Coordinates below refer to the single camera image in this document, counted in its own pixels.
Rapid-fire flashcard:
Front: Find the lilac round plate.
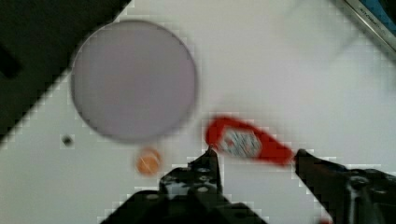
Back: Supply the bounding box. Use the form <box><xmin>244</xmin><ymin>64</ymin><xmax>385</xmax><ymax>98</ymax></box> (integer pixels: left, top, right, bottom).
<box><xmin>70</xmin><ymin>21</ymin><xmax>198</xmax><ymax>143</ymax></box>

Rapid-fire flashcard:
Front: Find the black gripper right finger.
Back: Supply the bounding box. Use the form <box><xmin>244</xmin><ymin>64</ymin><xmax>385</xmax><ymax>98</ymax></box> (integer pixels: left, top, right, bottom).
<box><xmin>294</xmin><ymin>149</ymin><xmax>396</xmax><ymax>224</ymax></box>

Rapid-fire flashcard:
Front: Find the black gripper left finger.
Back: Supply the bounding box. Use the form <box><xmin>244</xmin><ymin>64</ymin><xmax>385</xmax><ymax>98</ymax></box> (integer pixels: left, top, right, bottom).
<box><xmin>100</xmin><ymin>148</ymin><xmax>267</xmax><ymax>224</ymax></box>

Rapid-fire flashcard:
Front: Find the orange slice toy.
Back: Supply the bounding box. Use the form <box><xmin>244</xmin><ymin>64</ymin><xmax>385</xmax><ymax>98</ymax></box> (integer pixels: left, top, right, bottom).
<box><xmin>135</xmin><ymin>147</ymin><xmax>162</xmax><ymax>175</ymax></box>

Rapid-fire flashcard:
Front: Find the red ketchup bottle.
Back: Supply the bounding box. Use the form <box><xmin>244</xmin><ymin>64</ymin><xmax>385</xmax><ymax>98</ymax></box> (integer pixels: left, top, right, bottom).
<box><xmin>205</xmin><ymin>116</ymin><xmax>294</xmax><ymax>166</ymax></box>

